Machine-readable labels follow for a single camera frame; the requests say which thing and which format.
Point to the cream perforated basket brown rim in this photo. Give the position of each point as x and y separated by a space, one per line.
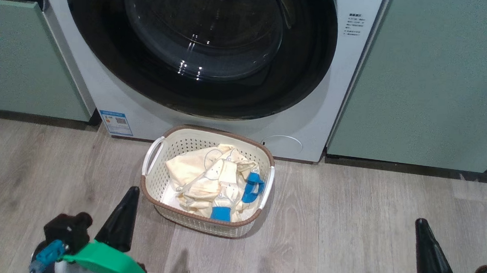
156 182

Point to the round black glass washer door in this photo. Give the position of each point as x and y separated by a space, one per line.
91 40

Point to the blue energy label sticker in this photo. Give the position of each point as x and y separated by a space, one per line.
116 123

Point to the large green cabinet panel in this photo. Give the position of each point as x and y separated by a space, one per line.
436 81

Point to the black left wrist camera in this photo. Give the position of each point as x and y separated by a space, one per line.
67 229

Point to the green cabinet door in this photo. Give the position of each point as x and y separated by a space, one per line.
22 57

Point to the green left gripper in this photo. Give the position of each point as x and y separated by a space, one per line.
110 262

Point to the cream and blue garment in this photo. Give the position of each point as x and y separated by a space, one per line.
198 172

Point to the round drain filter cover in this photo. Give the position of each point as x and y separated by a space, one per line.
282 145

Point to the dark cabinet plinth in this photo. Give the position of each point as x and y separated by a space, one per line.
30 117
395 167

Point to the white front-load washing machine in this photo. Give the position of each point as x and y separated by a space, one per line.
305 115

